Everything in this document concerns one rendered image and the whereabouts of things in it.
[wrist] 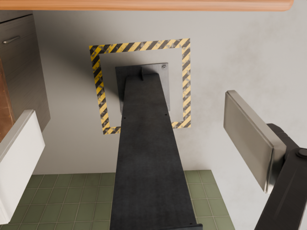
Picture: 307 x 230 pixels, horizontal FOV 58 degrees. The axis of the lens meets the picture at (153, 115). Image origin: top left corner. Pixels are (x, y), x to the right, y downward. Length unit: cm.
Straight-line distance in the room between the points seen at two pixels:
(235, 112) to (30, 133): 13
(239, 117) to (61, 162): 193
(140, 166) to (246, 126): 70
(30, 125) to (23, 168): 3
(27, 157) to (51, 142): 181
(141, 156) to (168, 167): 11
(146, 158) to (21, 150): 73
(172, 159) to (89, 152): 117
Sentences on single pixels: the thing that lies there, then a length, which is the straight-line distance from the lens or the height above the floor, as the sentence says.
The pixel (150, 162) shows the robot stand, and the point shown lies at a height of 93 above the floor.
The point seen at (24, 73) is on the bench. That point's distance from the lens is 145.
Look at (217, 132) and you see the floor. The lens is 195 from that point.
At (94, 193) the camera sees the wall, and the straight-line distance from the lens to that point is 190.
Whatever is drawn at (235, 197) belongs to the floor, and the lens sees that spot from 234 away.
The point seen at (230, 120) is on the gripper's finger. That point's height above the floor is 148.
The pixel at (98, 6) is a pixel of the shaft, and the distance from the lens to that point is 44.
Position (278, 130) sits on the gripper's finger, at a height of 151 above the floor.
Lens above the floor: 164
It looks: 65 degrees down
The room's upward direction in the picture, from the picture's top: 172 degrees clockwise
